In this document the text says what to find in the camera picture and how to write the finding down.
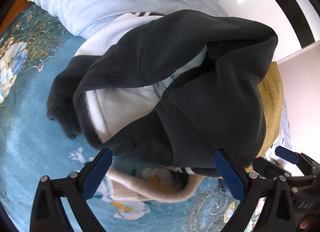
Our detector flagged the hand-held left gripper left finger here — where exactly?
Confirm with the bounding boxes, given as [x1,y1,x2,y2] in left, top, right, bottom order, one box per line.
[30,148,113,232]

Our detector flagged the beige fleece garment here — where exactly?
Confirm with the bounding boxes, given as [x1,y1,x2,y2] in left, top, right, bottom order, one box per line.
[106,167,203,204]

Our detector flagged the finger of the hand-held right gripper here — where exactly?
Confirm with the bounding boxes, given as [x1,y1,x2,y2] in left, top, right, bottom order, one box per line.
[274,146,320,174]
[252,157,292,180]

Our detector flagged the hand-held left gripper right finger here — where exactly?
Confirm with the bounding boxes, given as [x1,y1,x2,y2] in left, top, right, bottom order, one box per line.
[214,148,300,232]

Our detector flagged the teal floral blanket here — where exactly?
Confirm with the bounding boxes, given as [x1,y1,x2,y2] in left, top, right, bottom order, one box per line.
[0,4,265,232]

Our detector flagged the mustard yellow knit sweater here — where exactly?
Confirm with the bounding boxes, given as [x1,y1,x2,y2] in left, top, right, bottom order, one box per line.
[246,60,285,172]

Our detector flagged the black door frame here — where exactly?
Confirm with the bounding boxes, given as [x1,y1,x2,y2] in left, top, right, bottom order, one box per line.
[262,0,316,48]

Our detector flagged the black and white hoodie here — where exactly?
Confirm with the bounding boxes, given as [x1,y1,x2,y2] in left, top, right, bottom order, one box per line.
[46,9,279,177]

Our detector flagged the person's right hand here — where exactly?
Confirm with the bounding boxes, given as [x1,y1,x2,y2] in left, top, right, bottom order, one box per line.
[299,218,315,230]

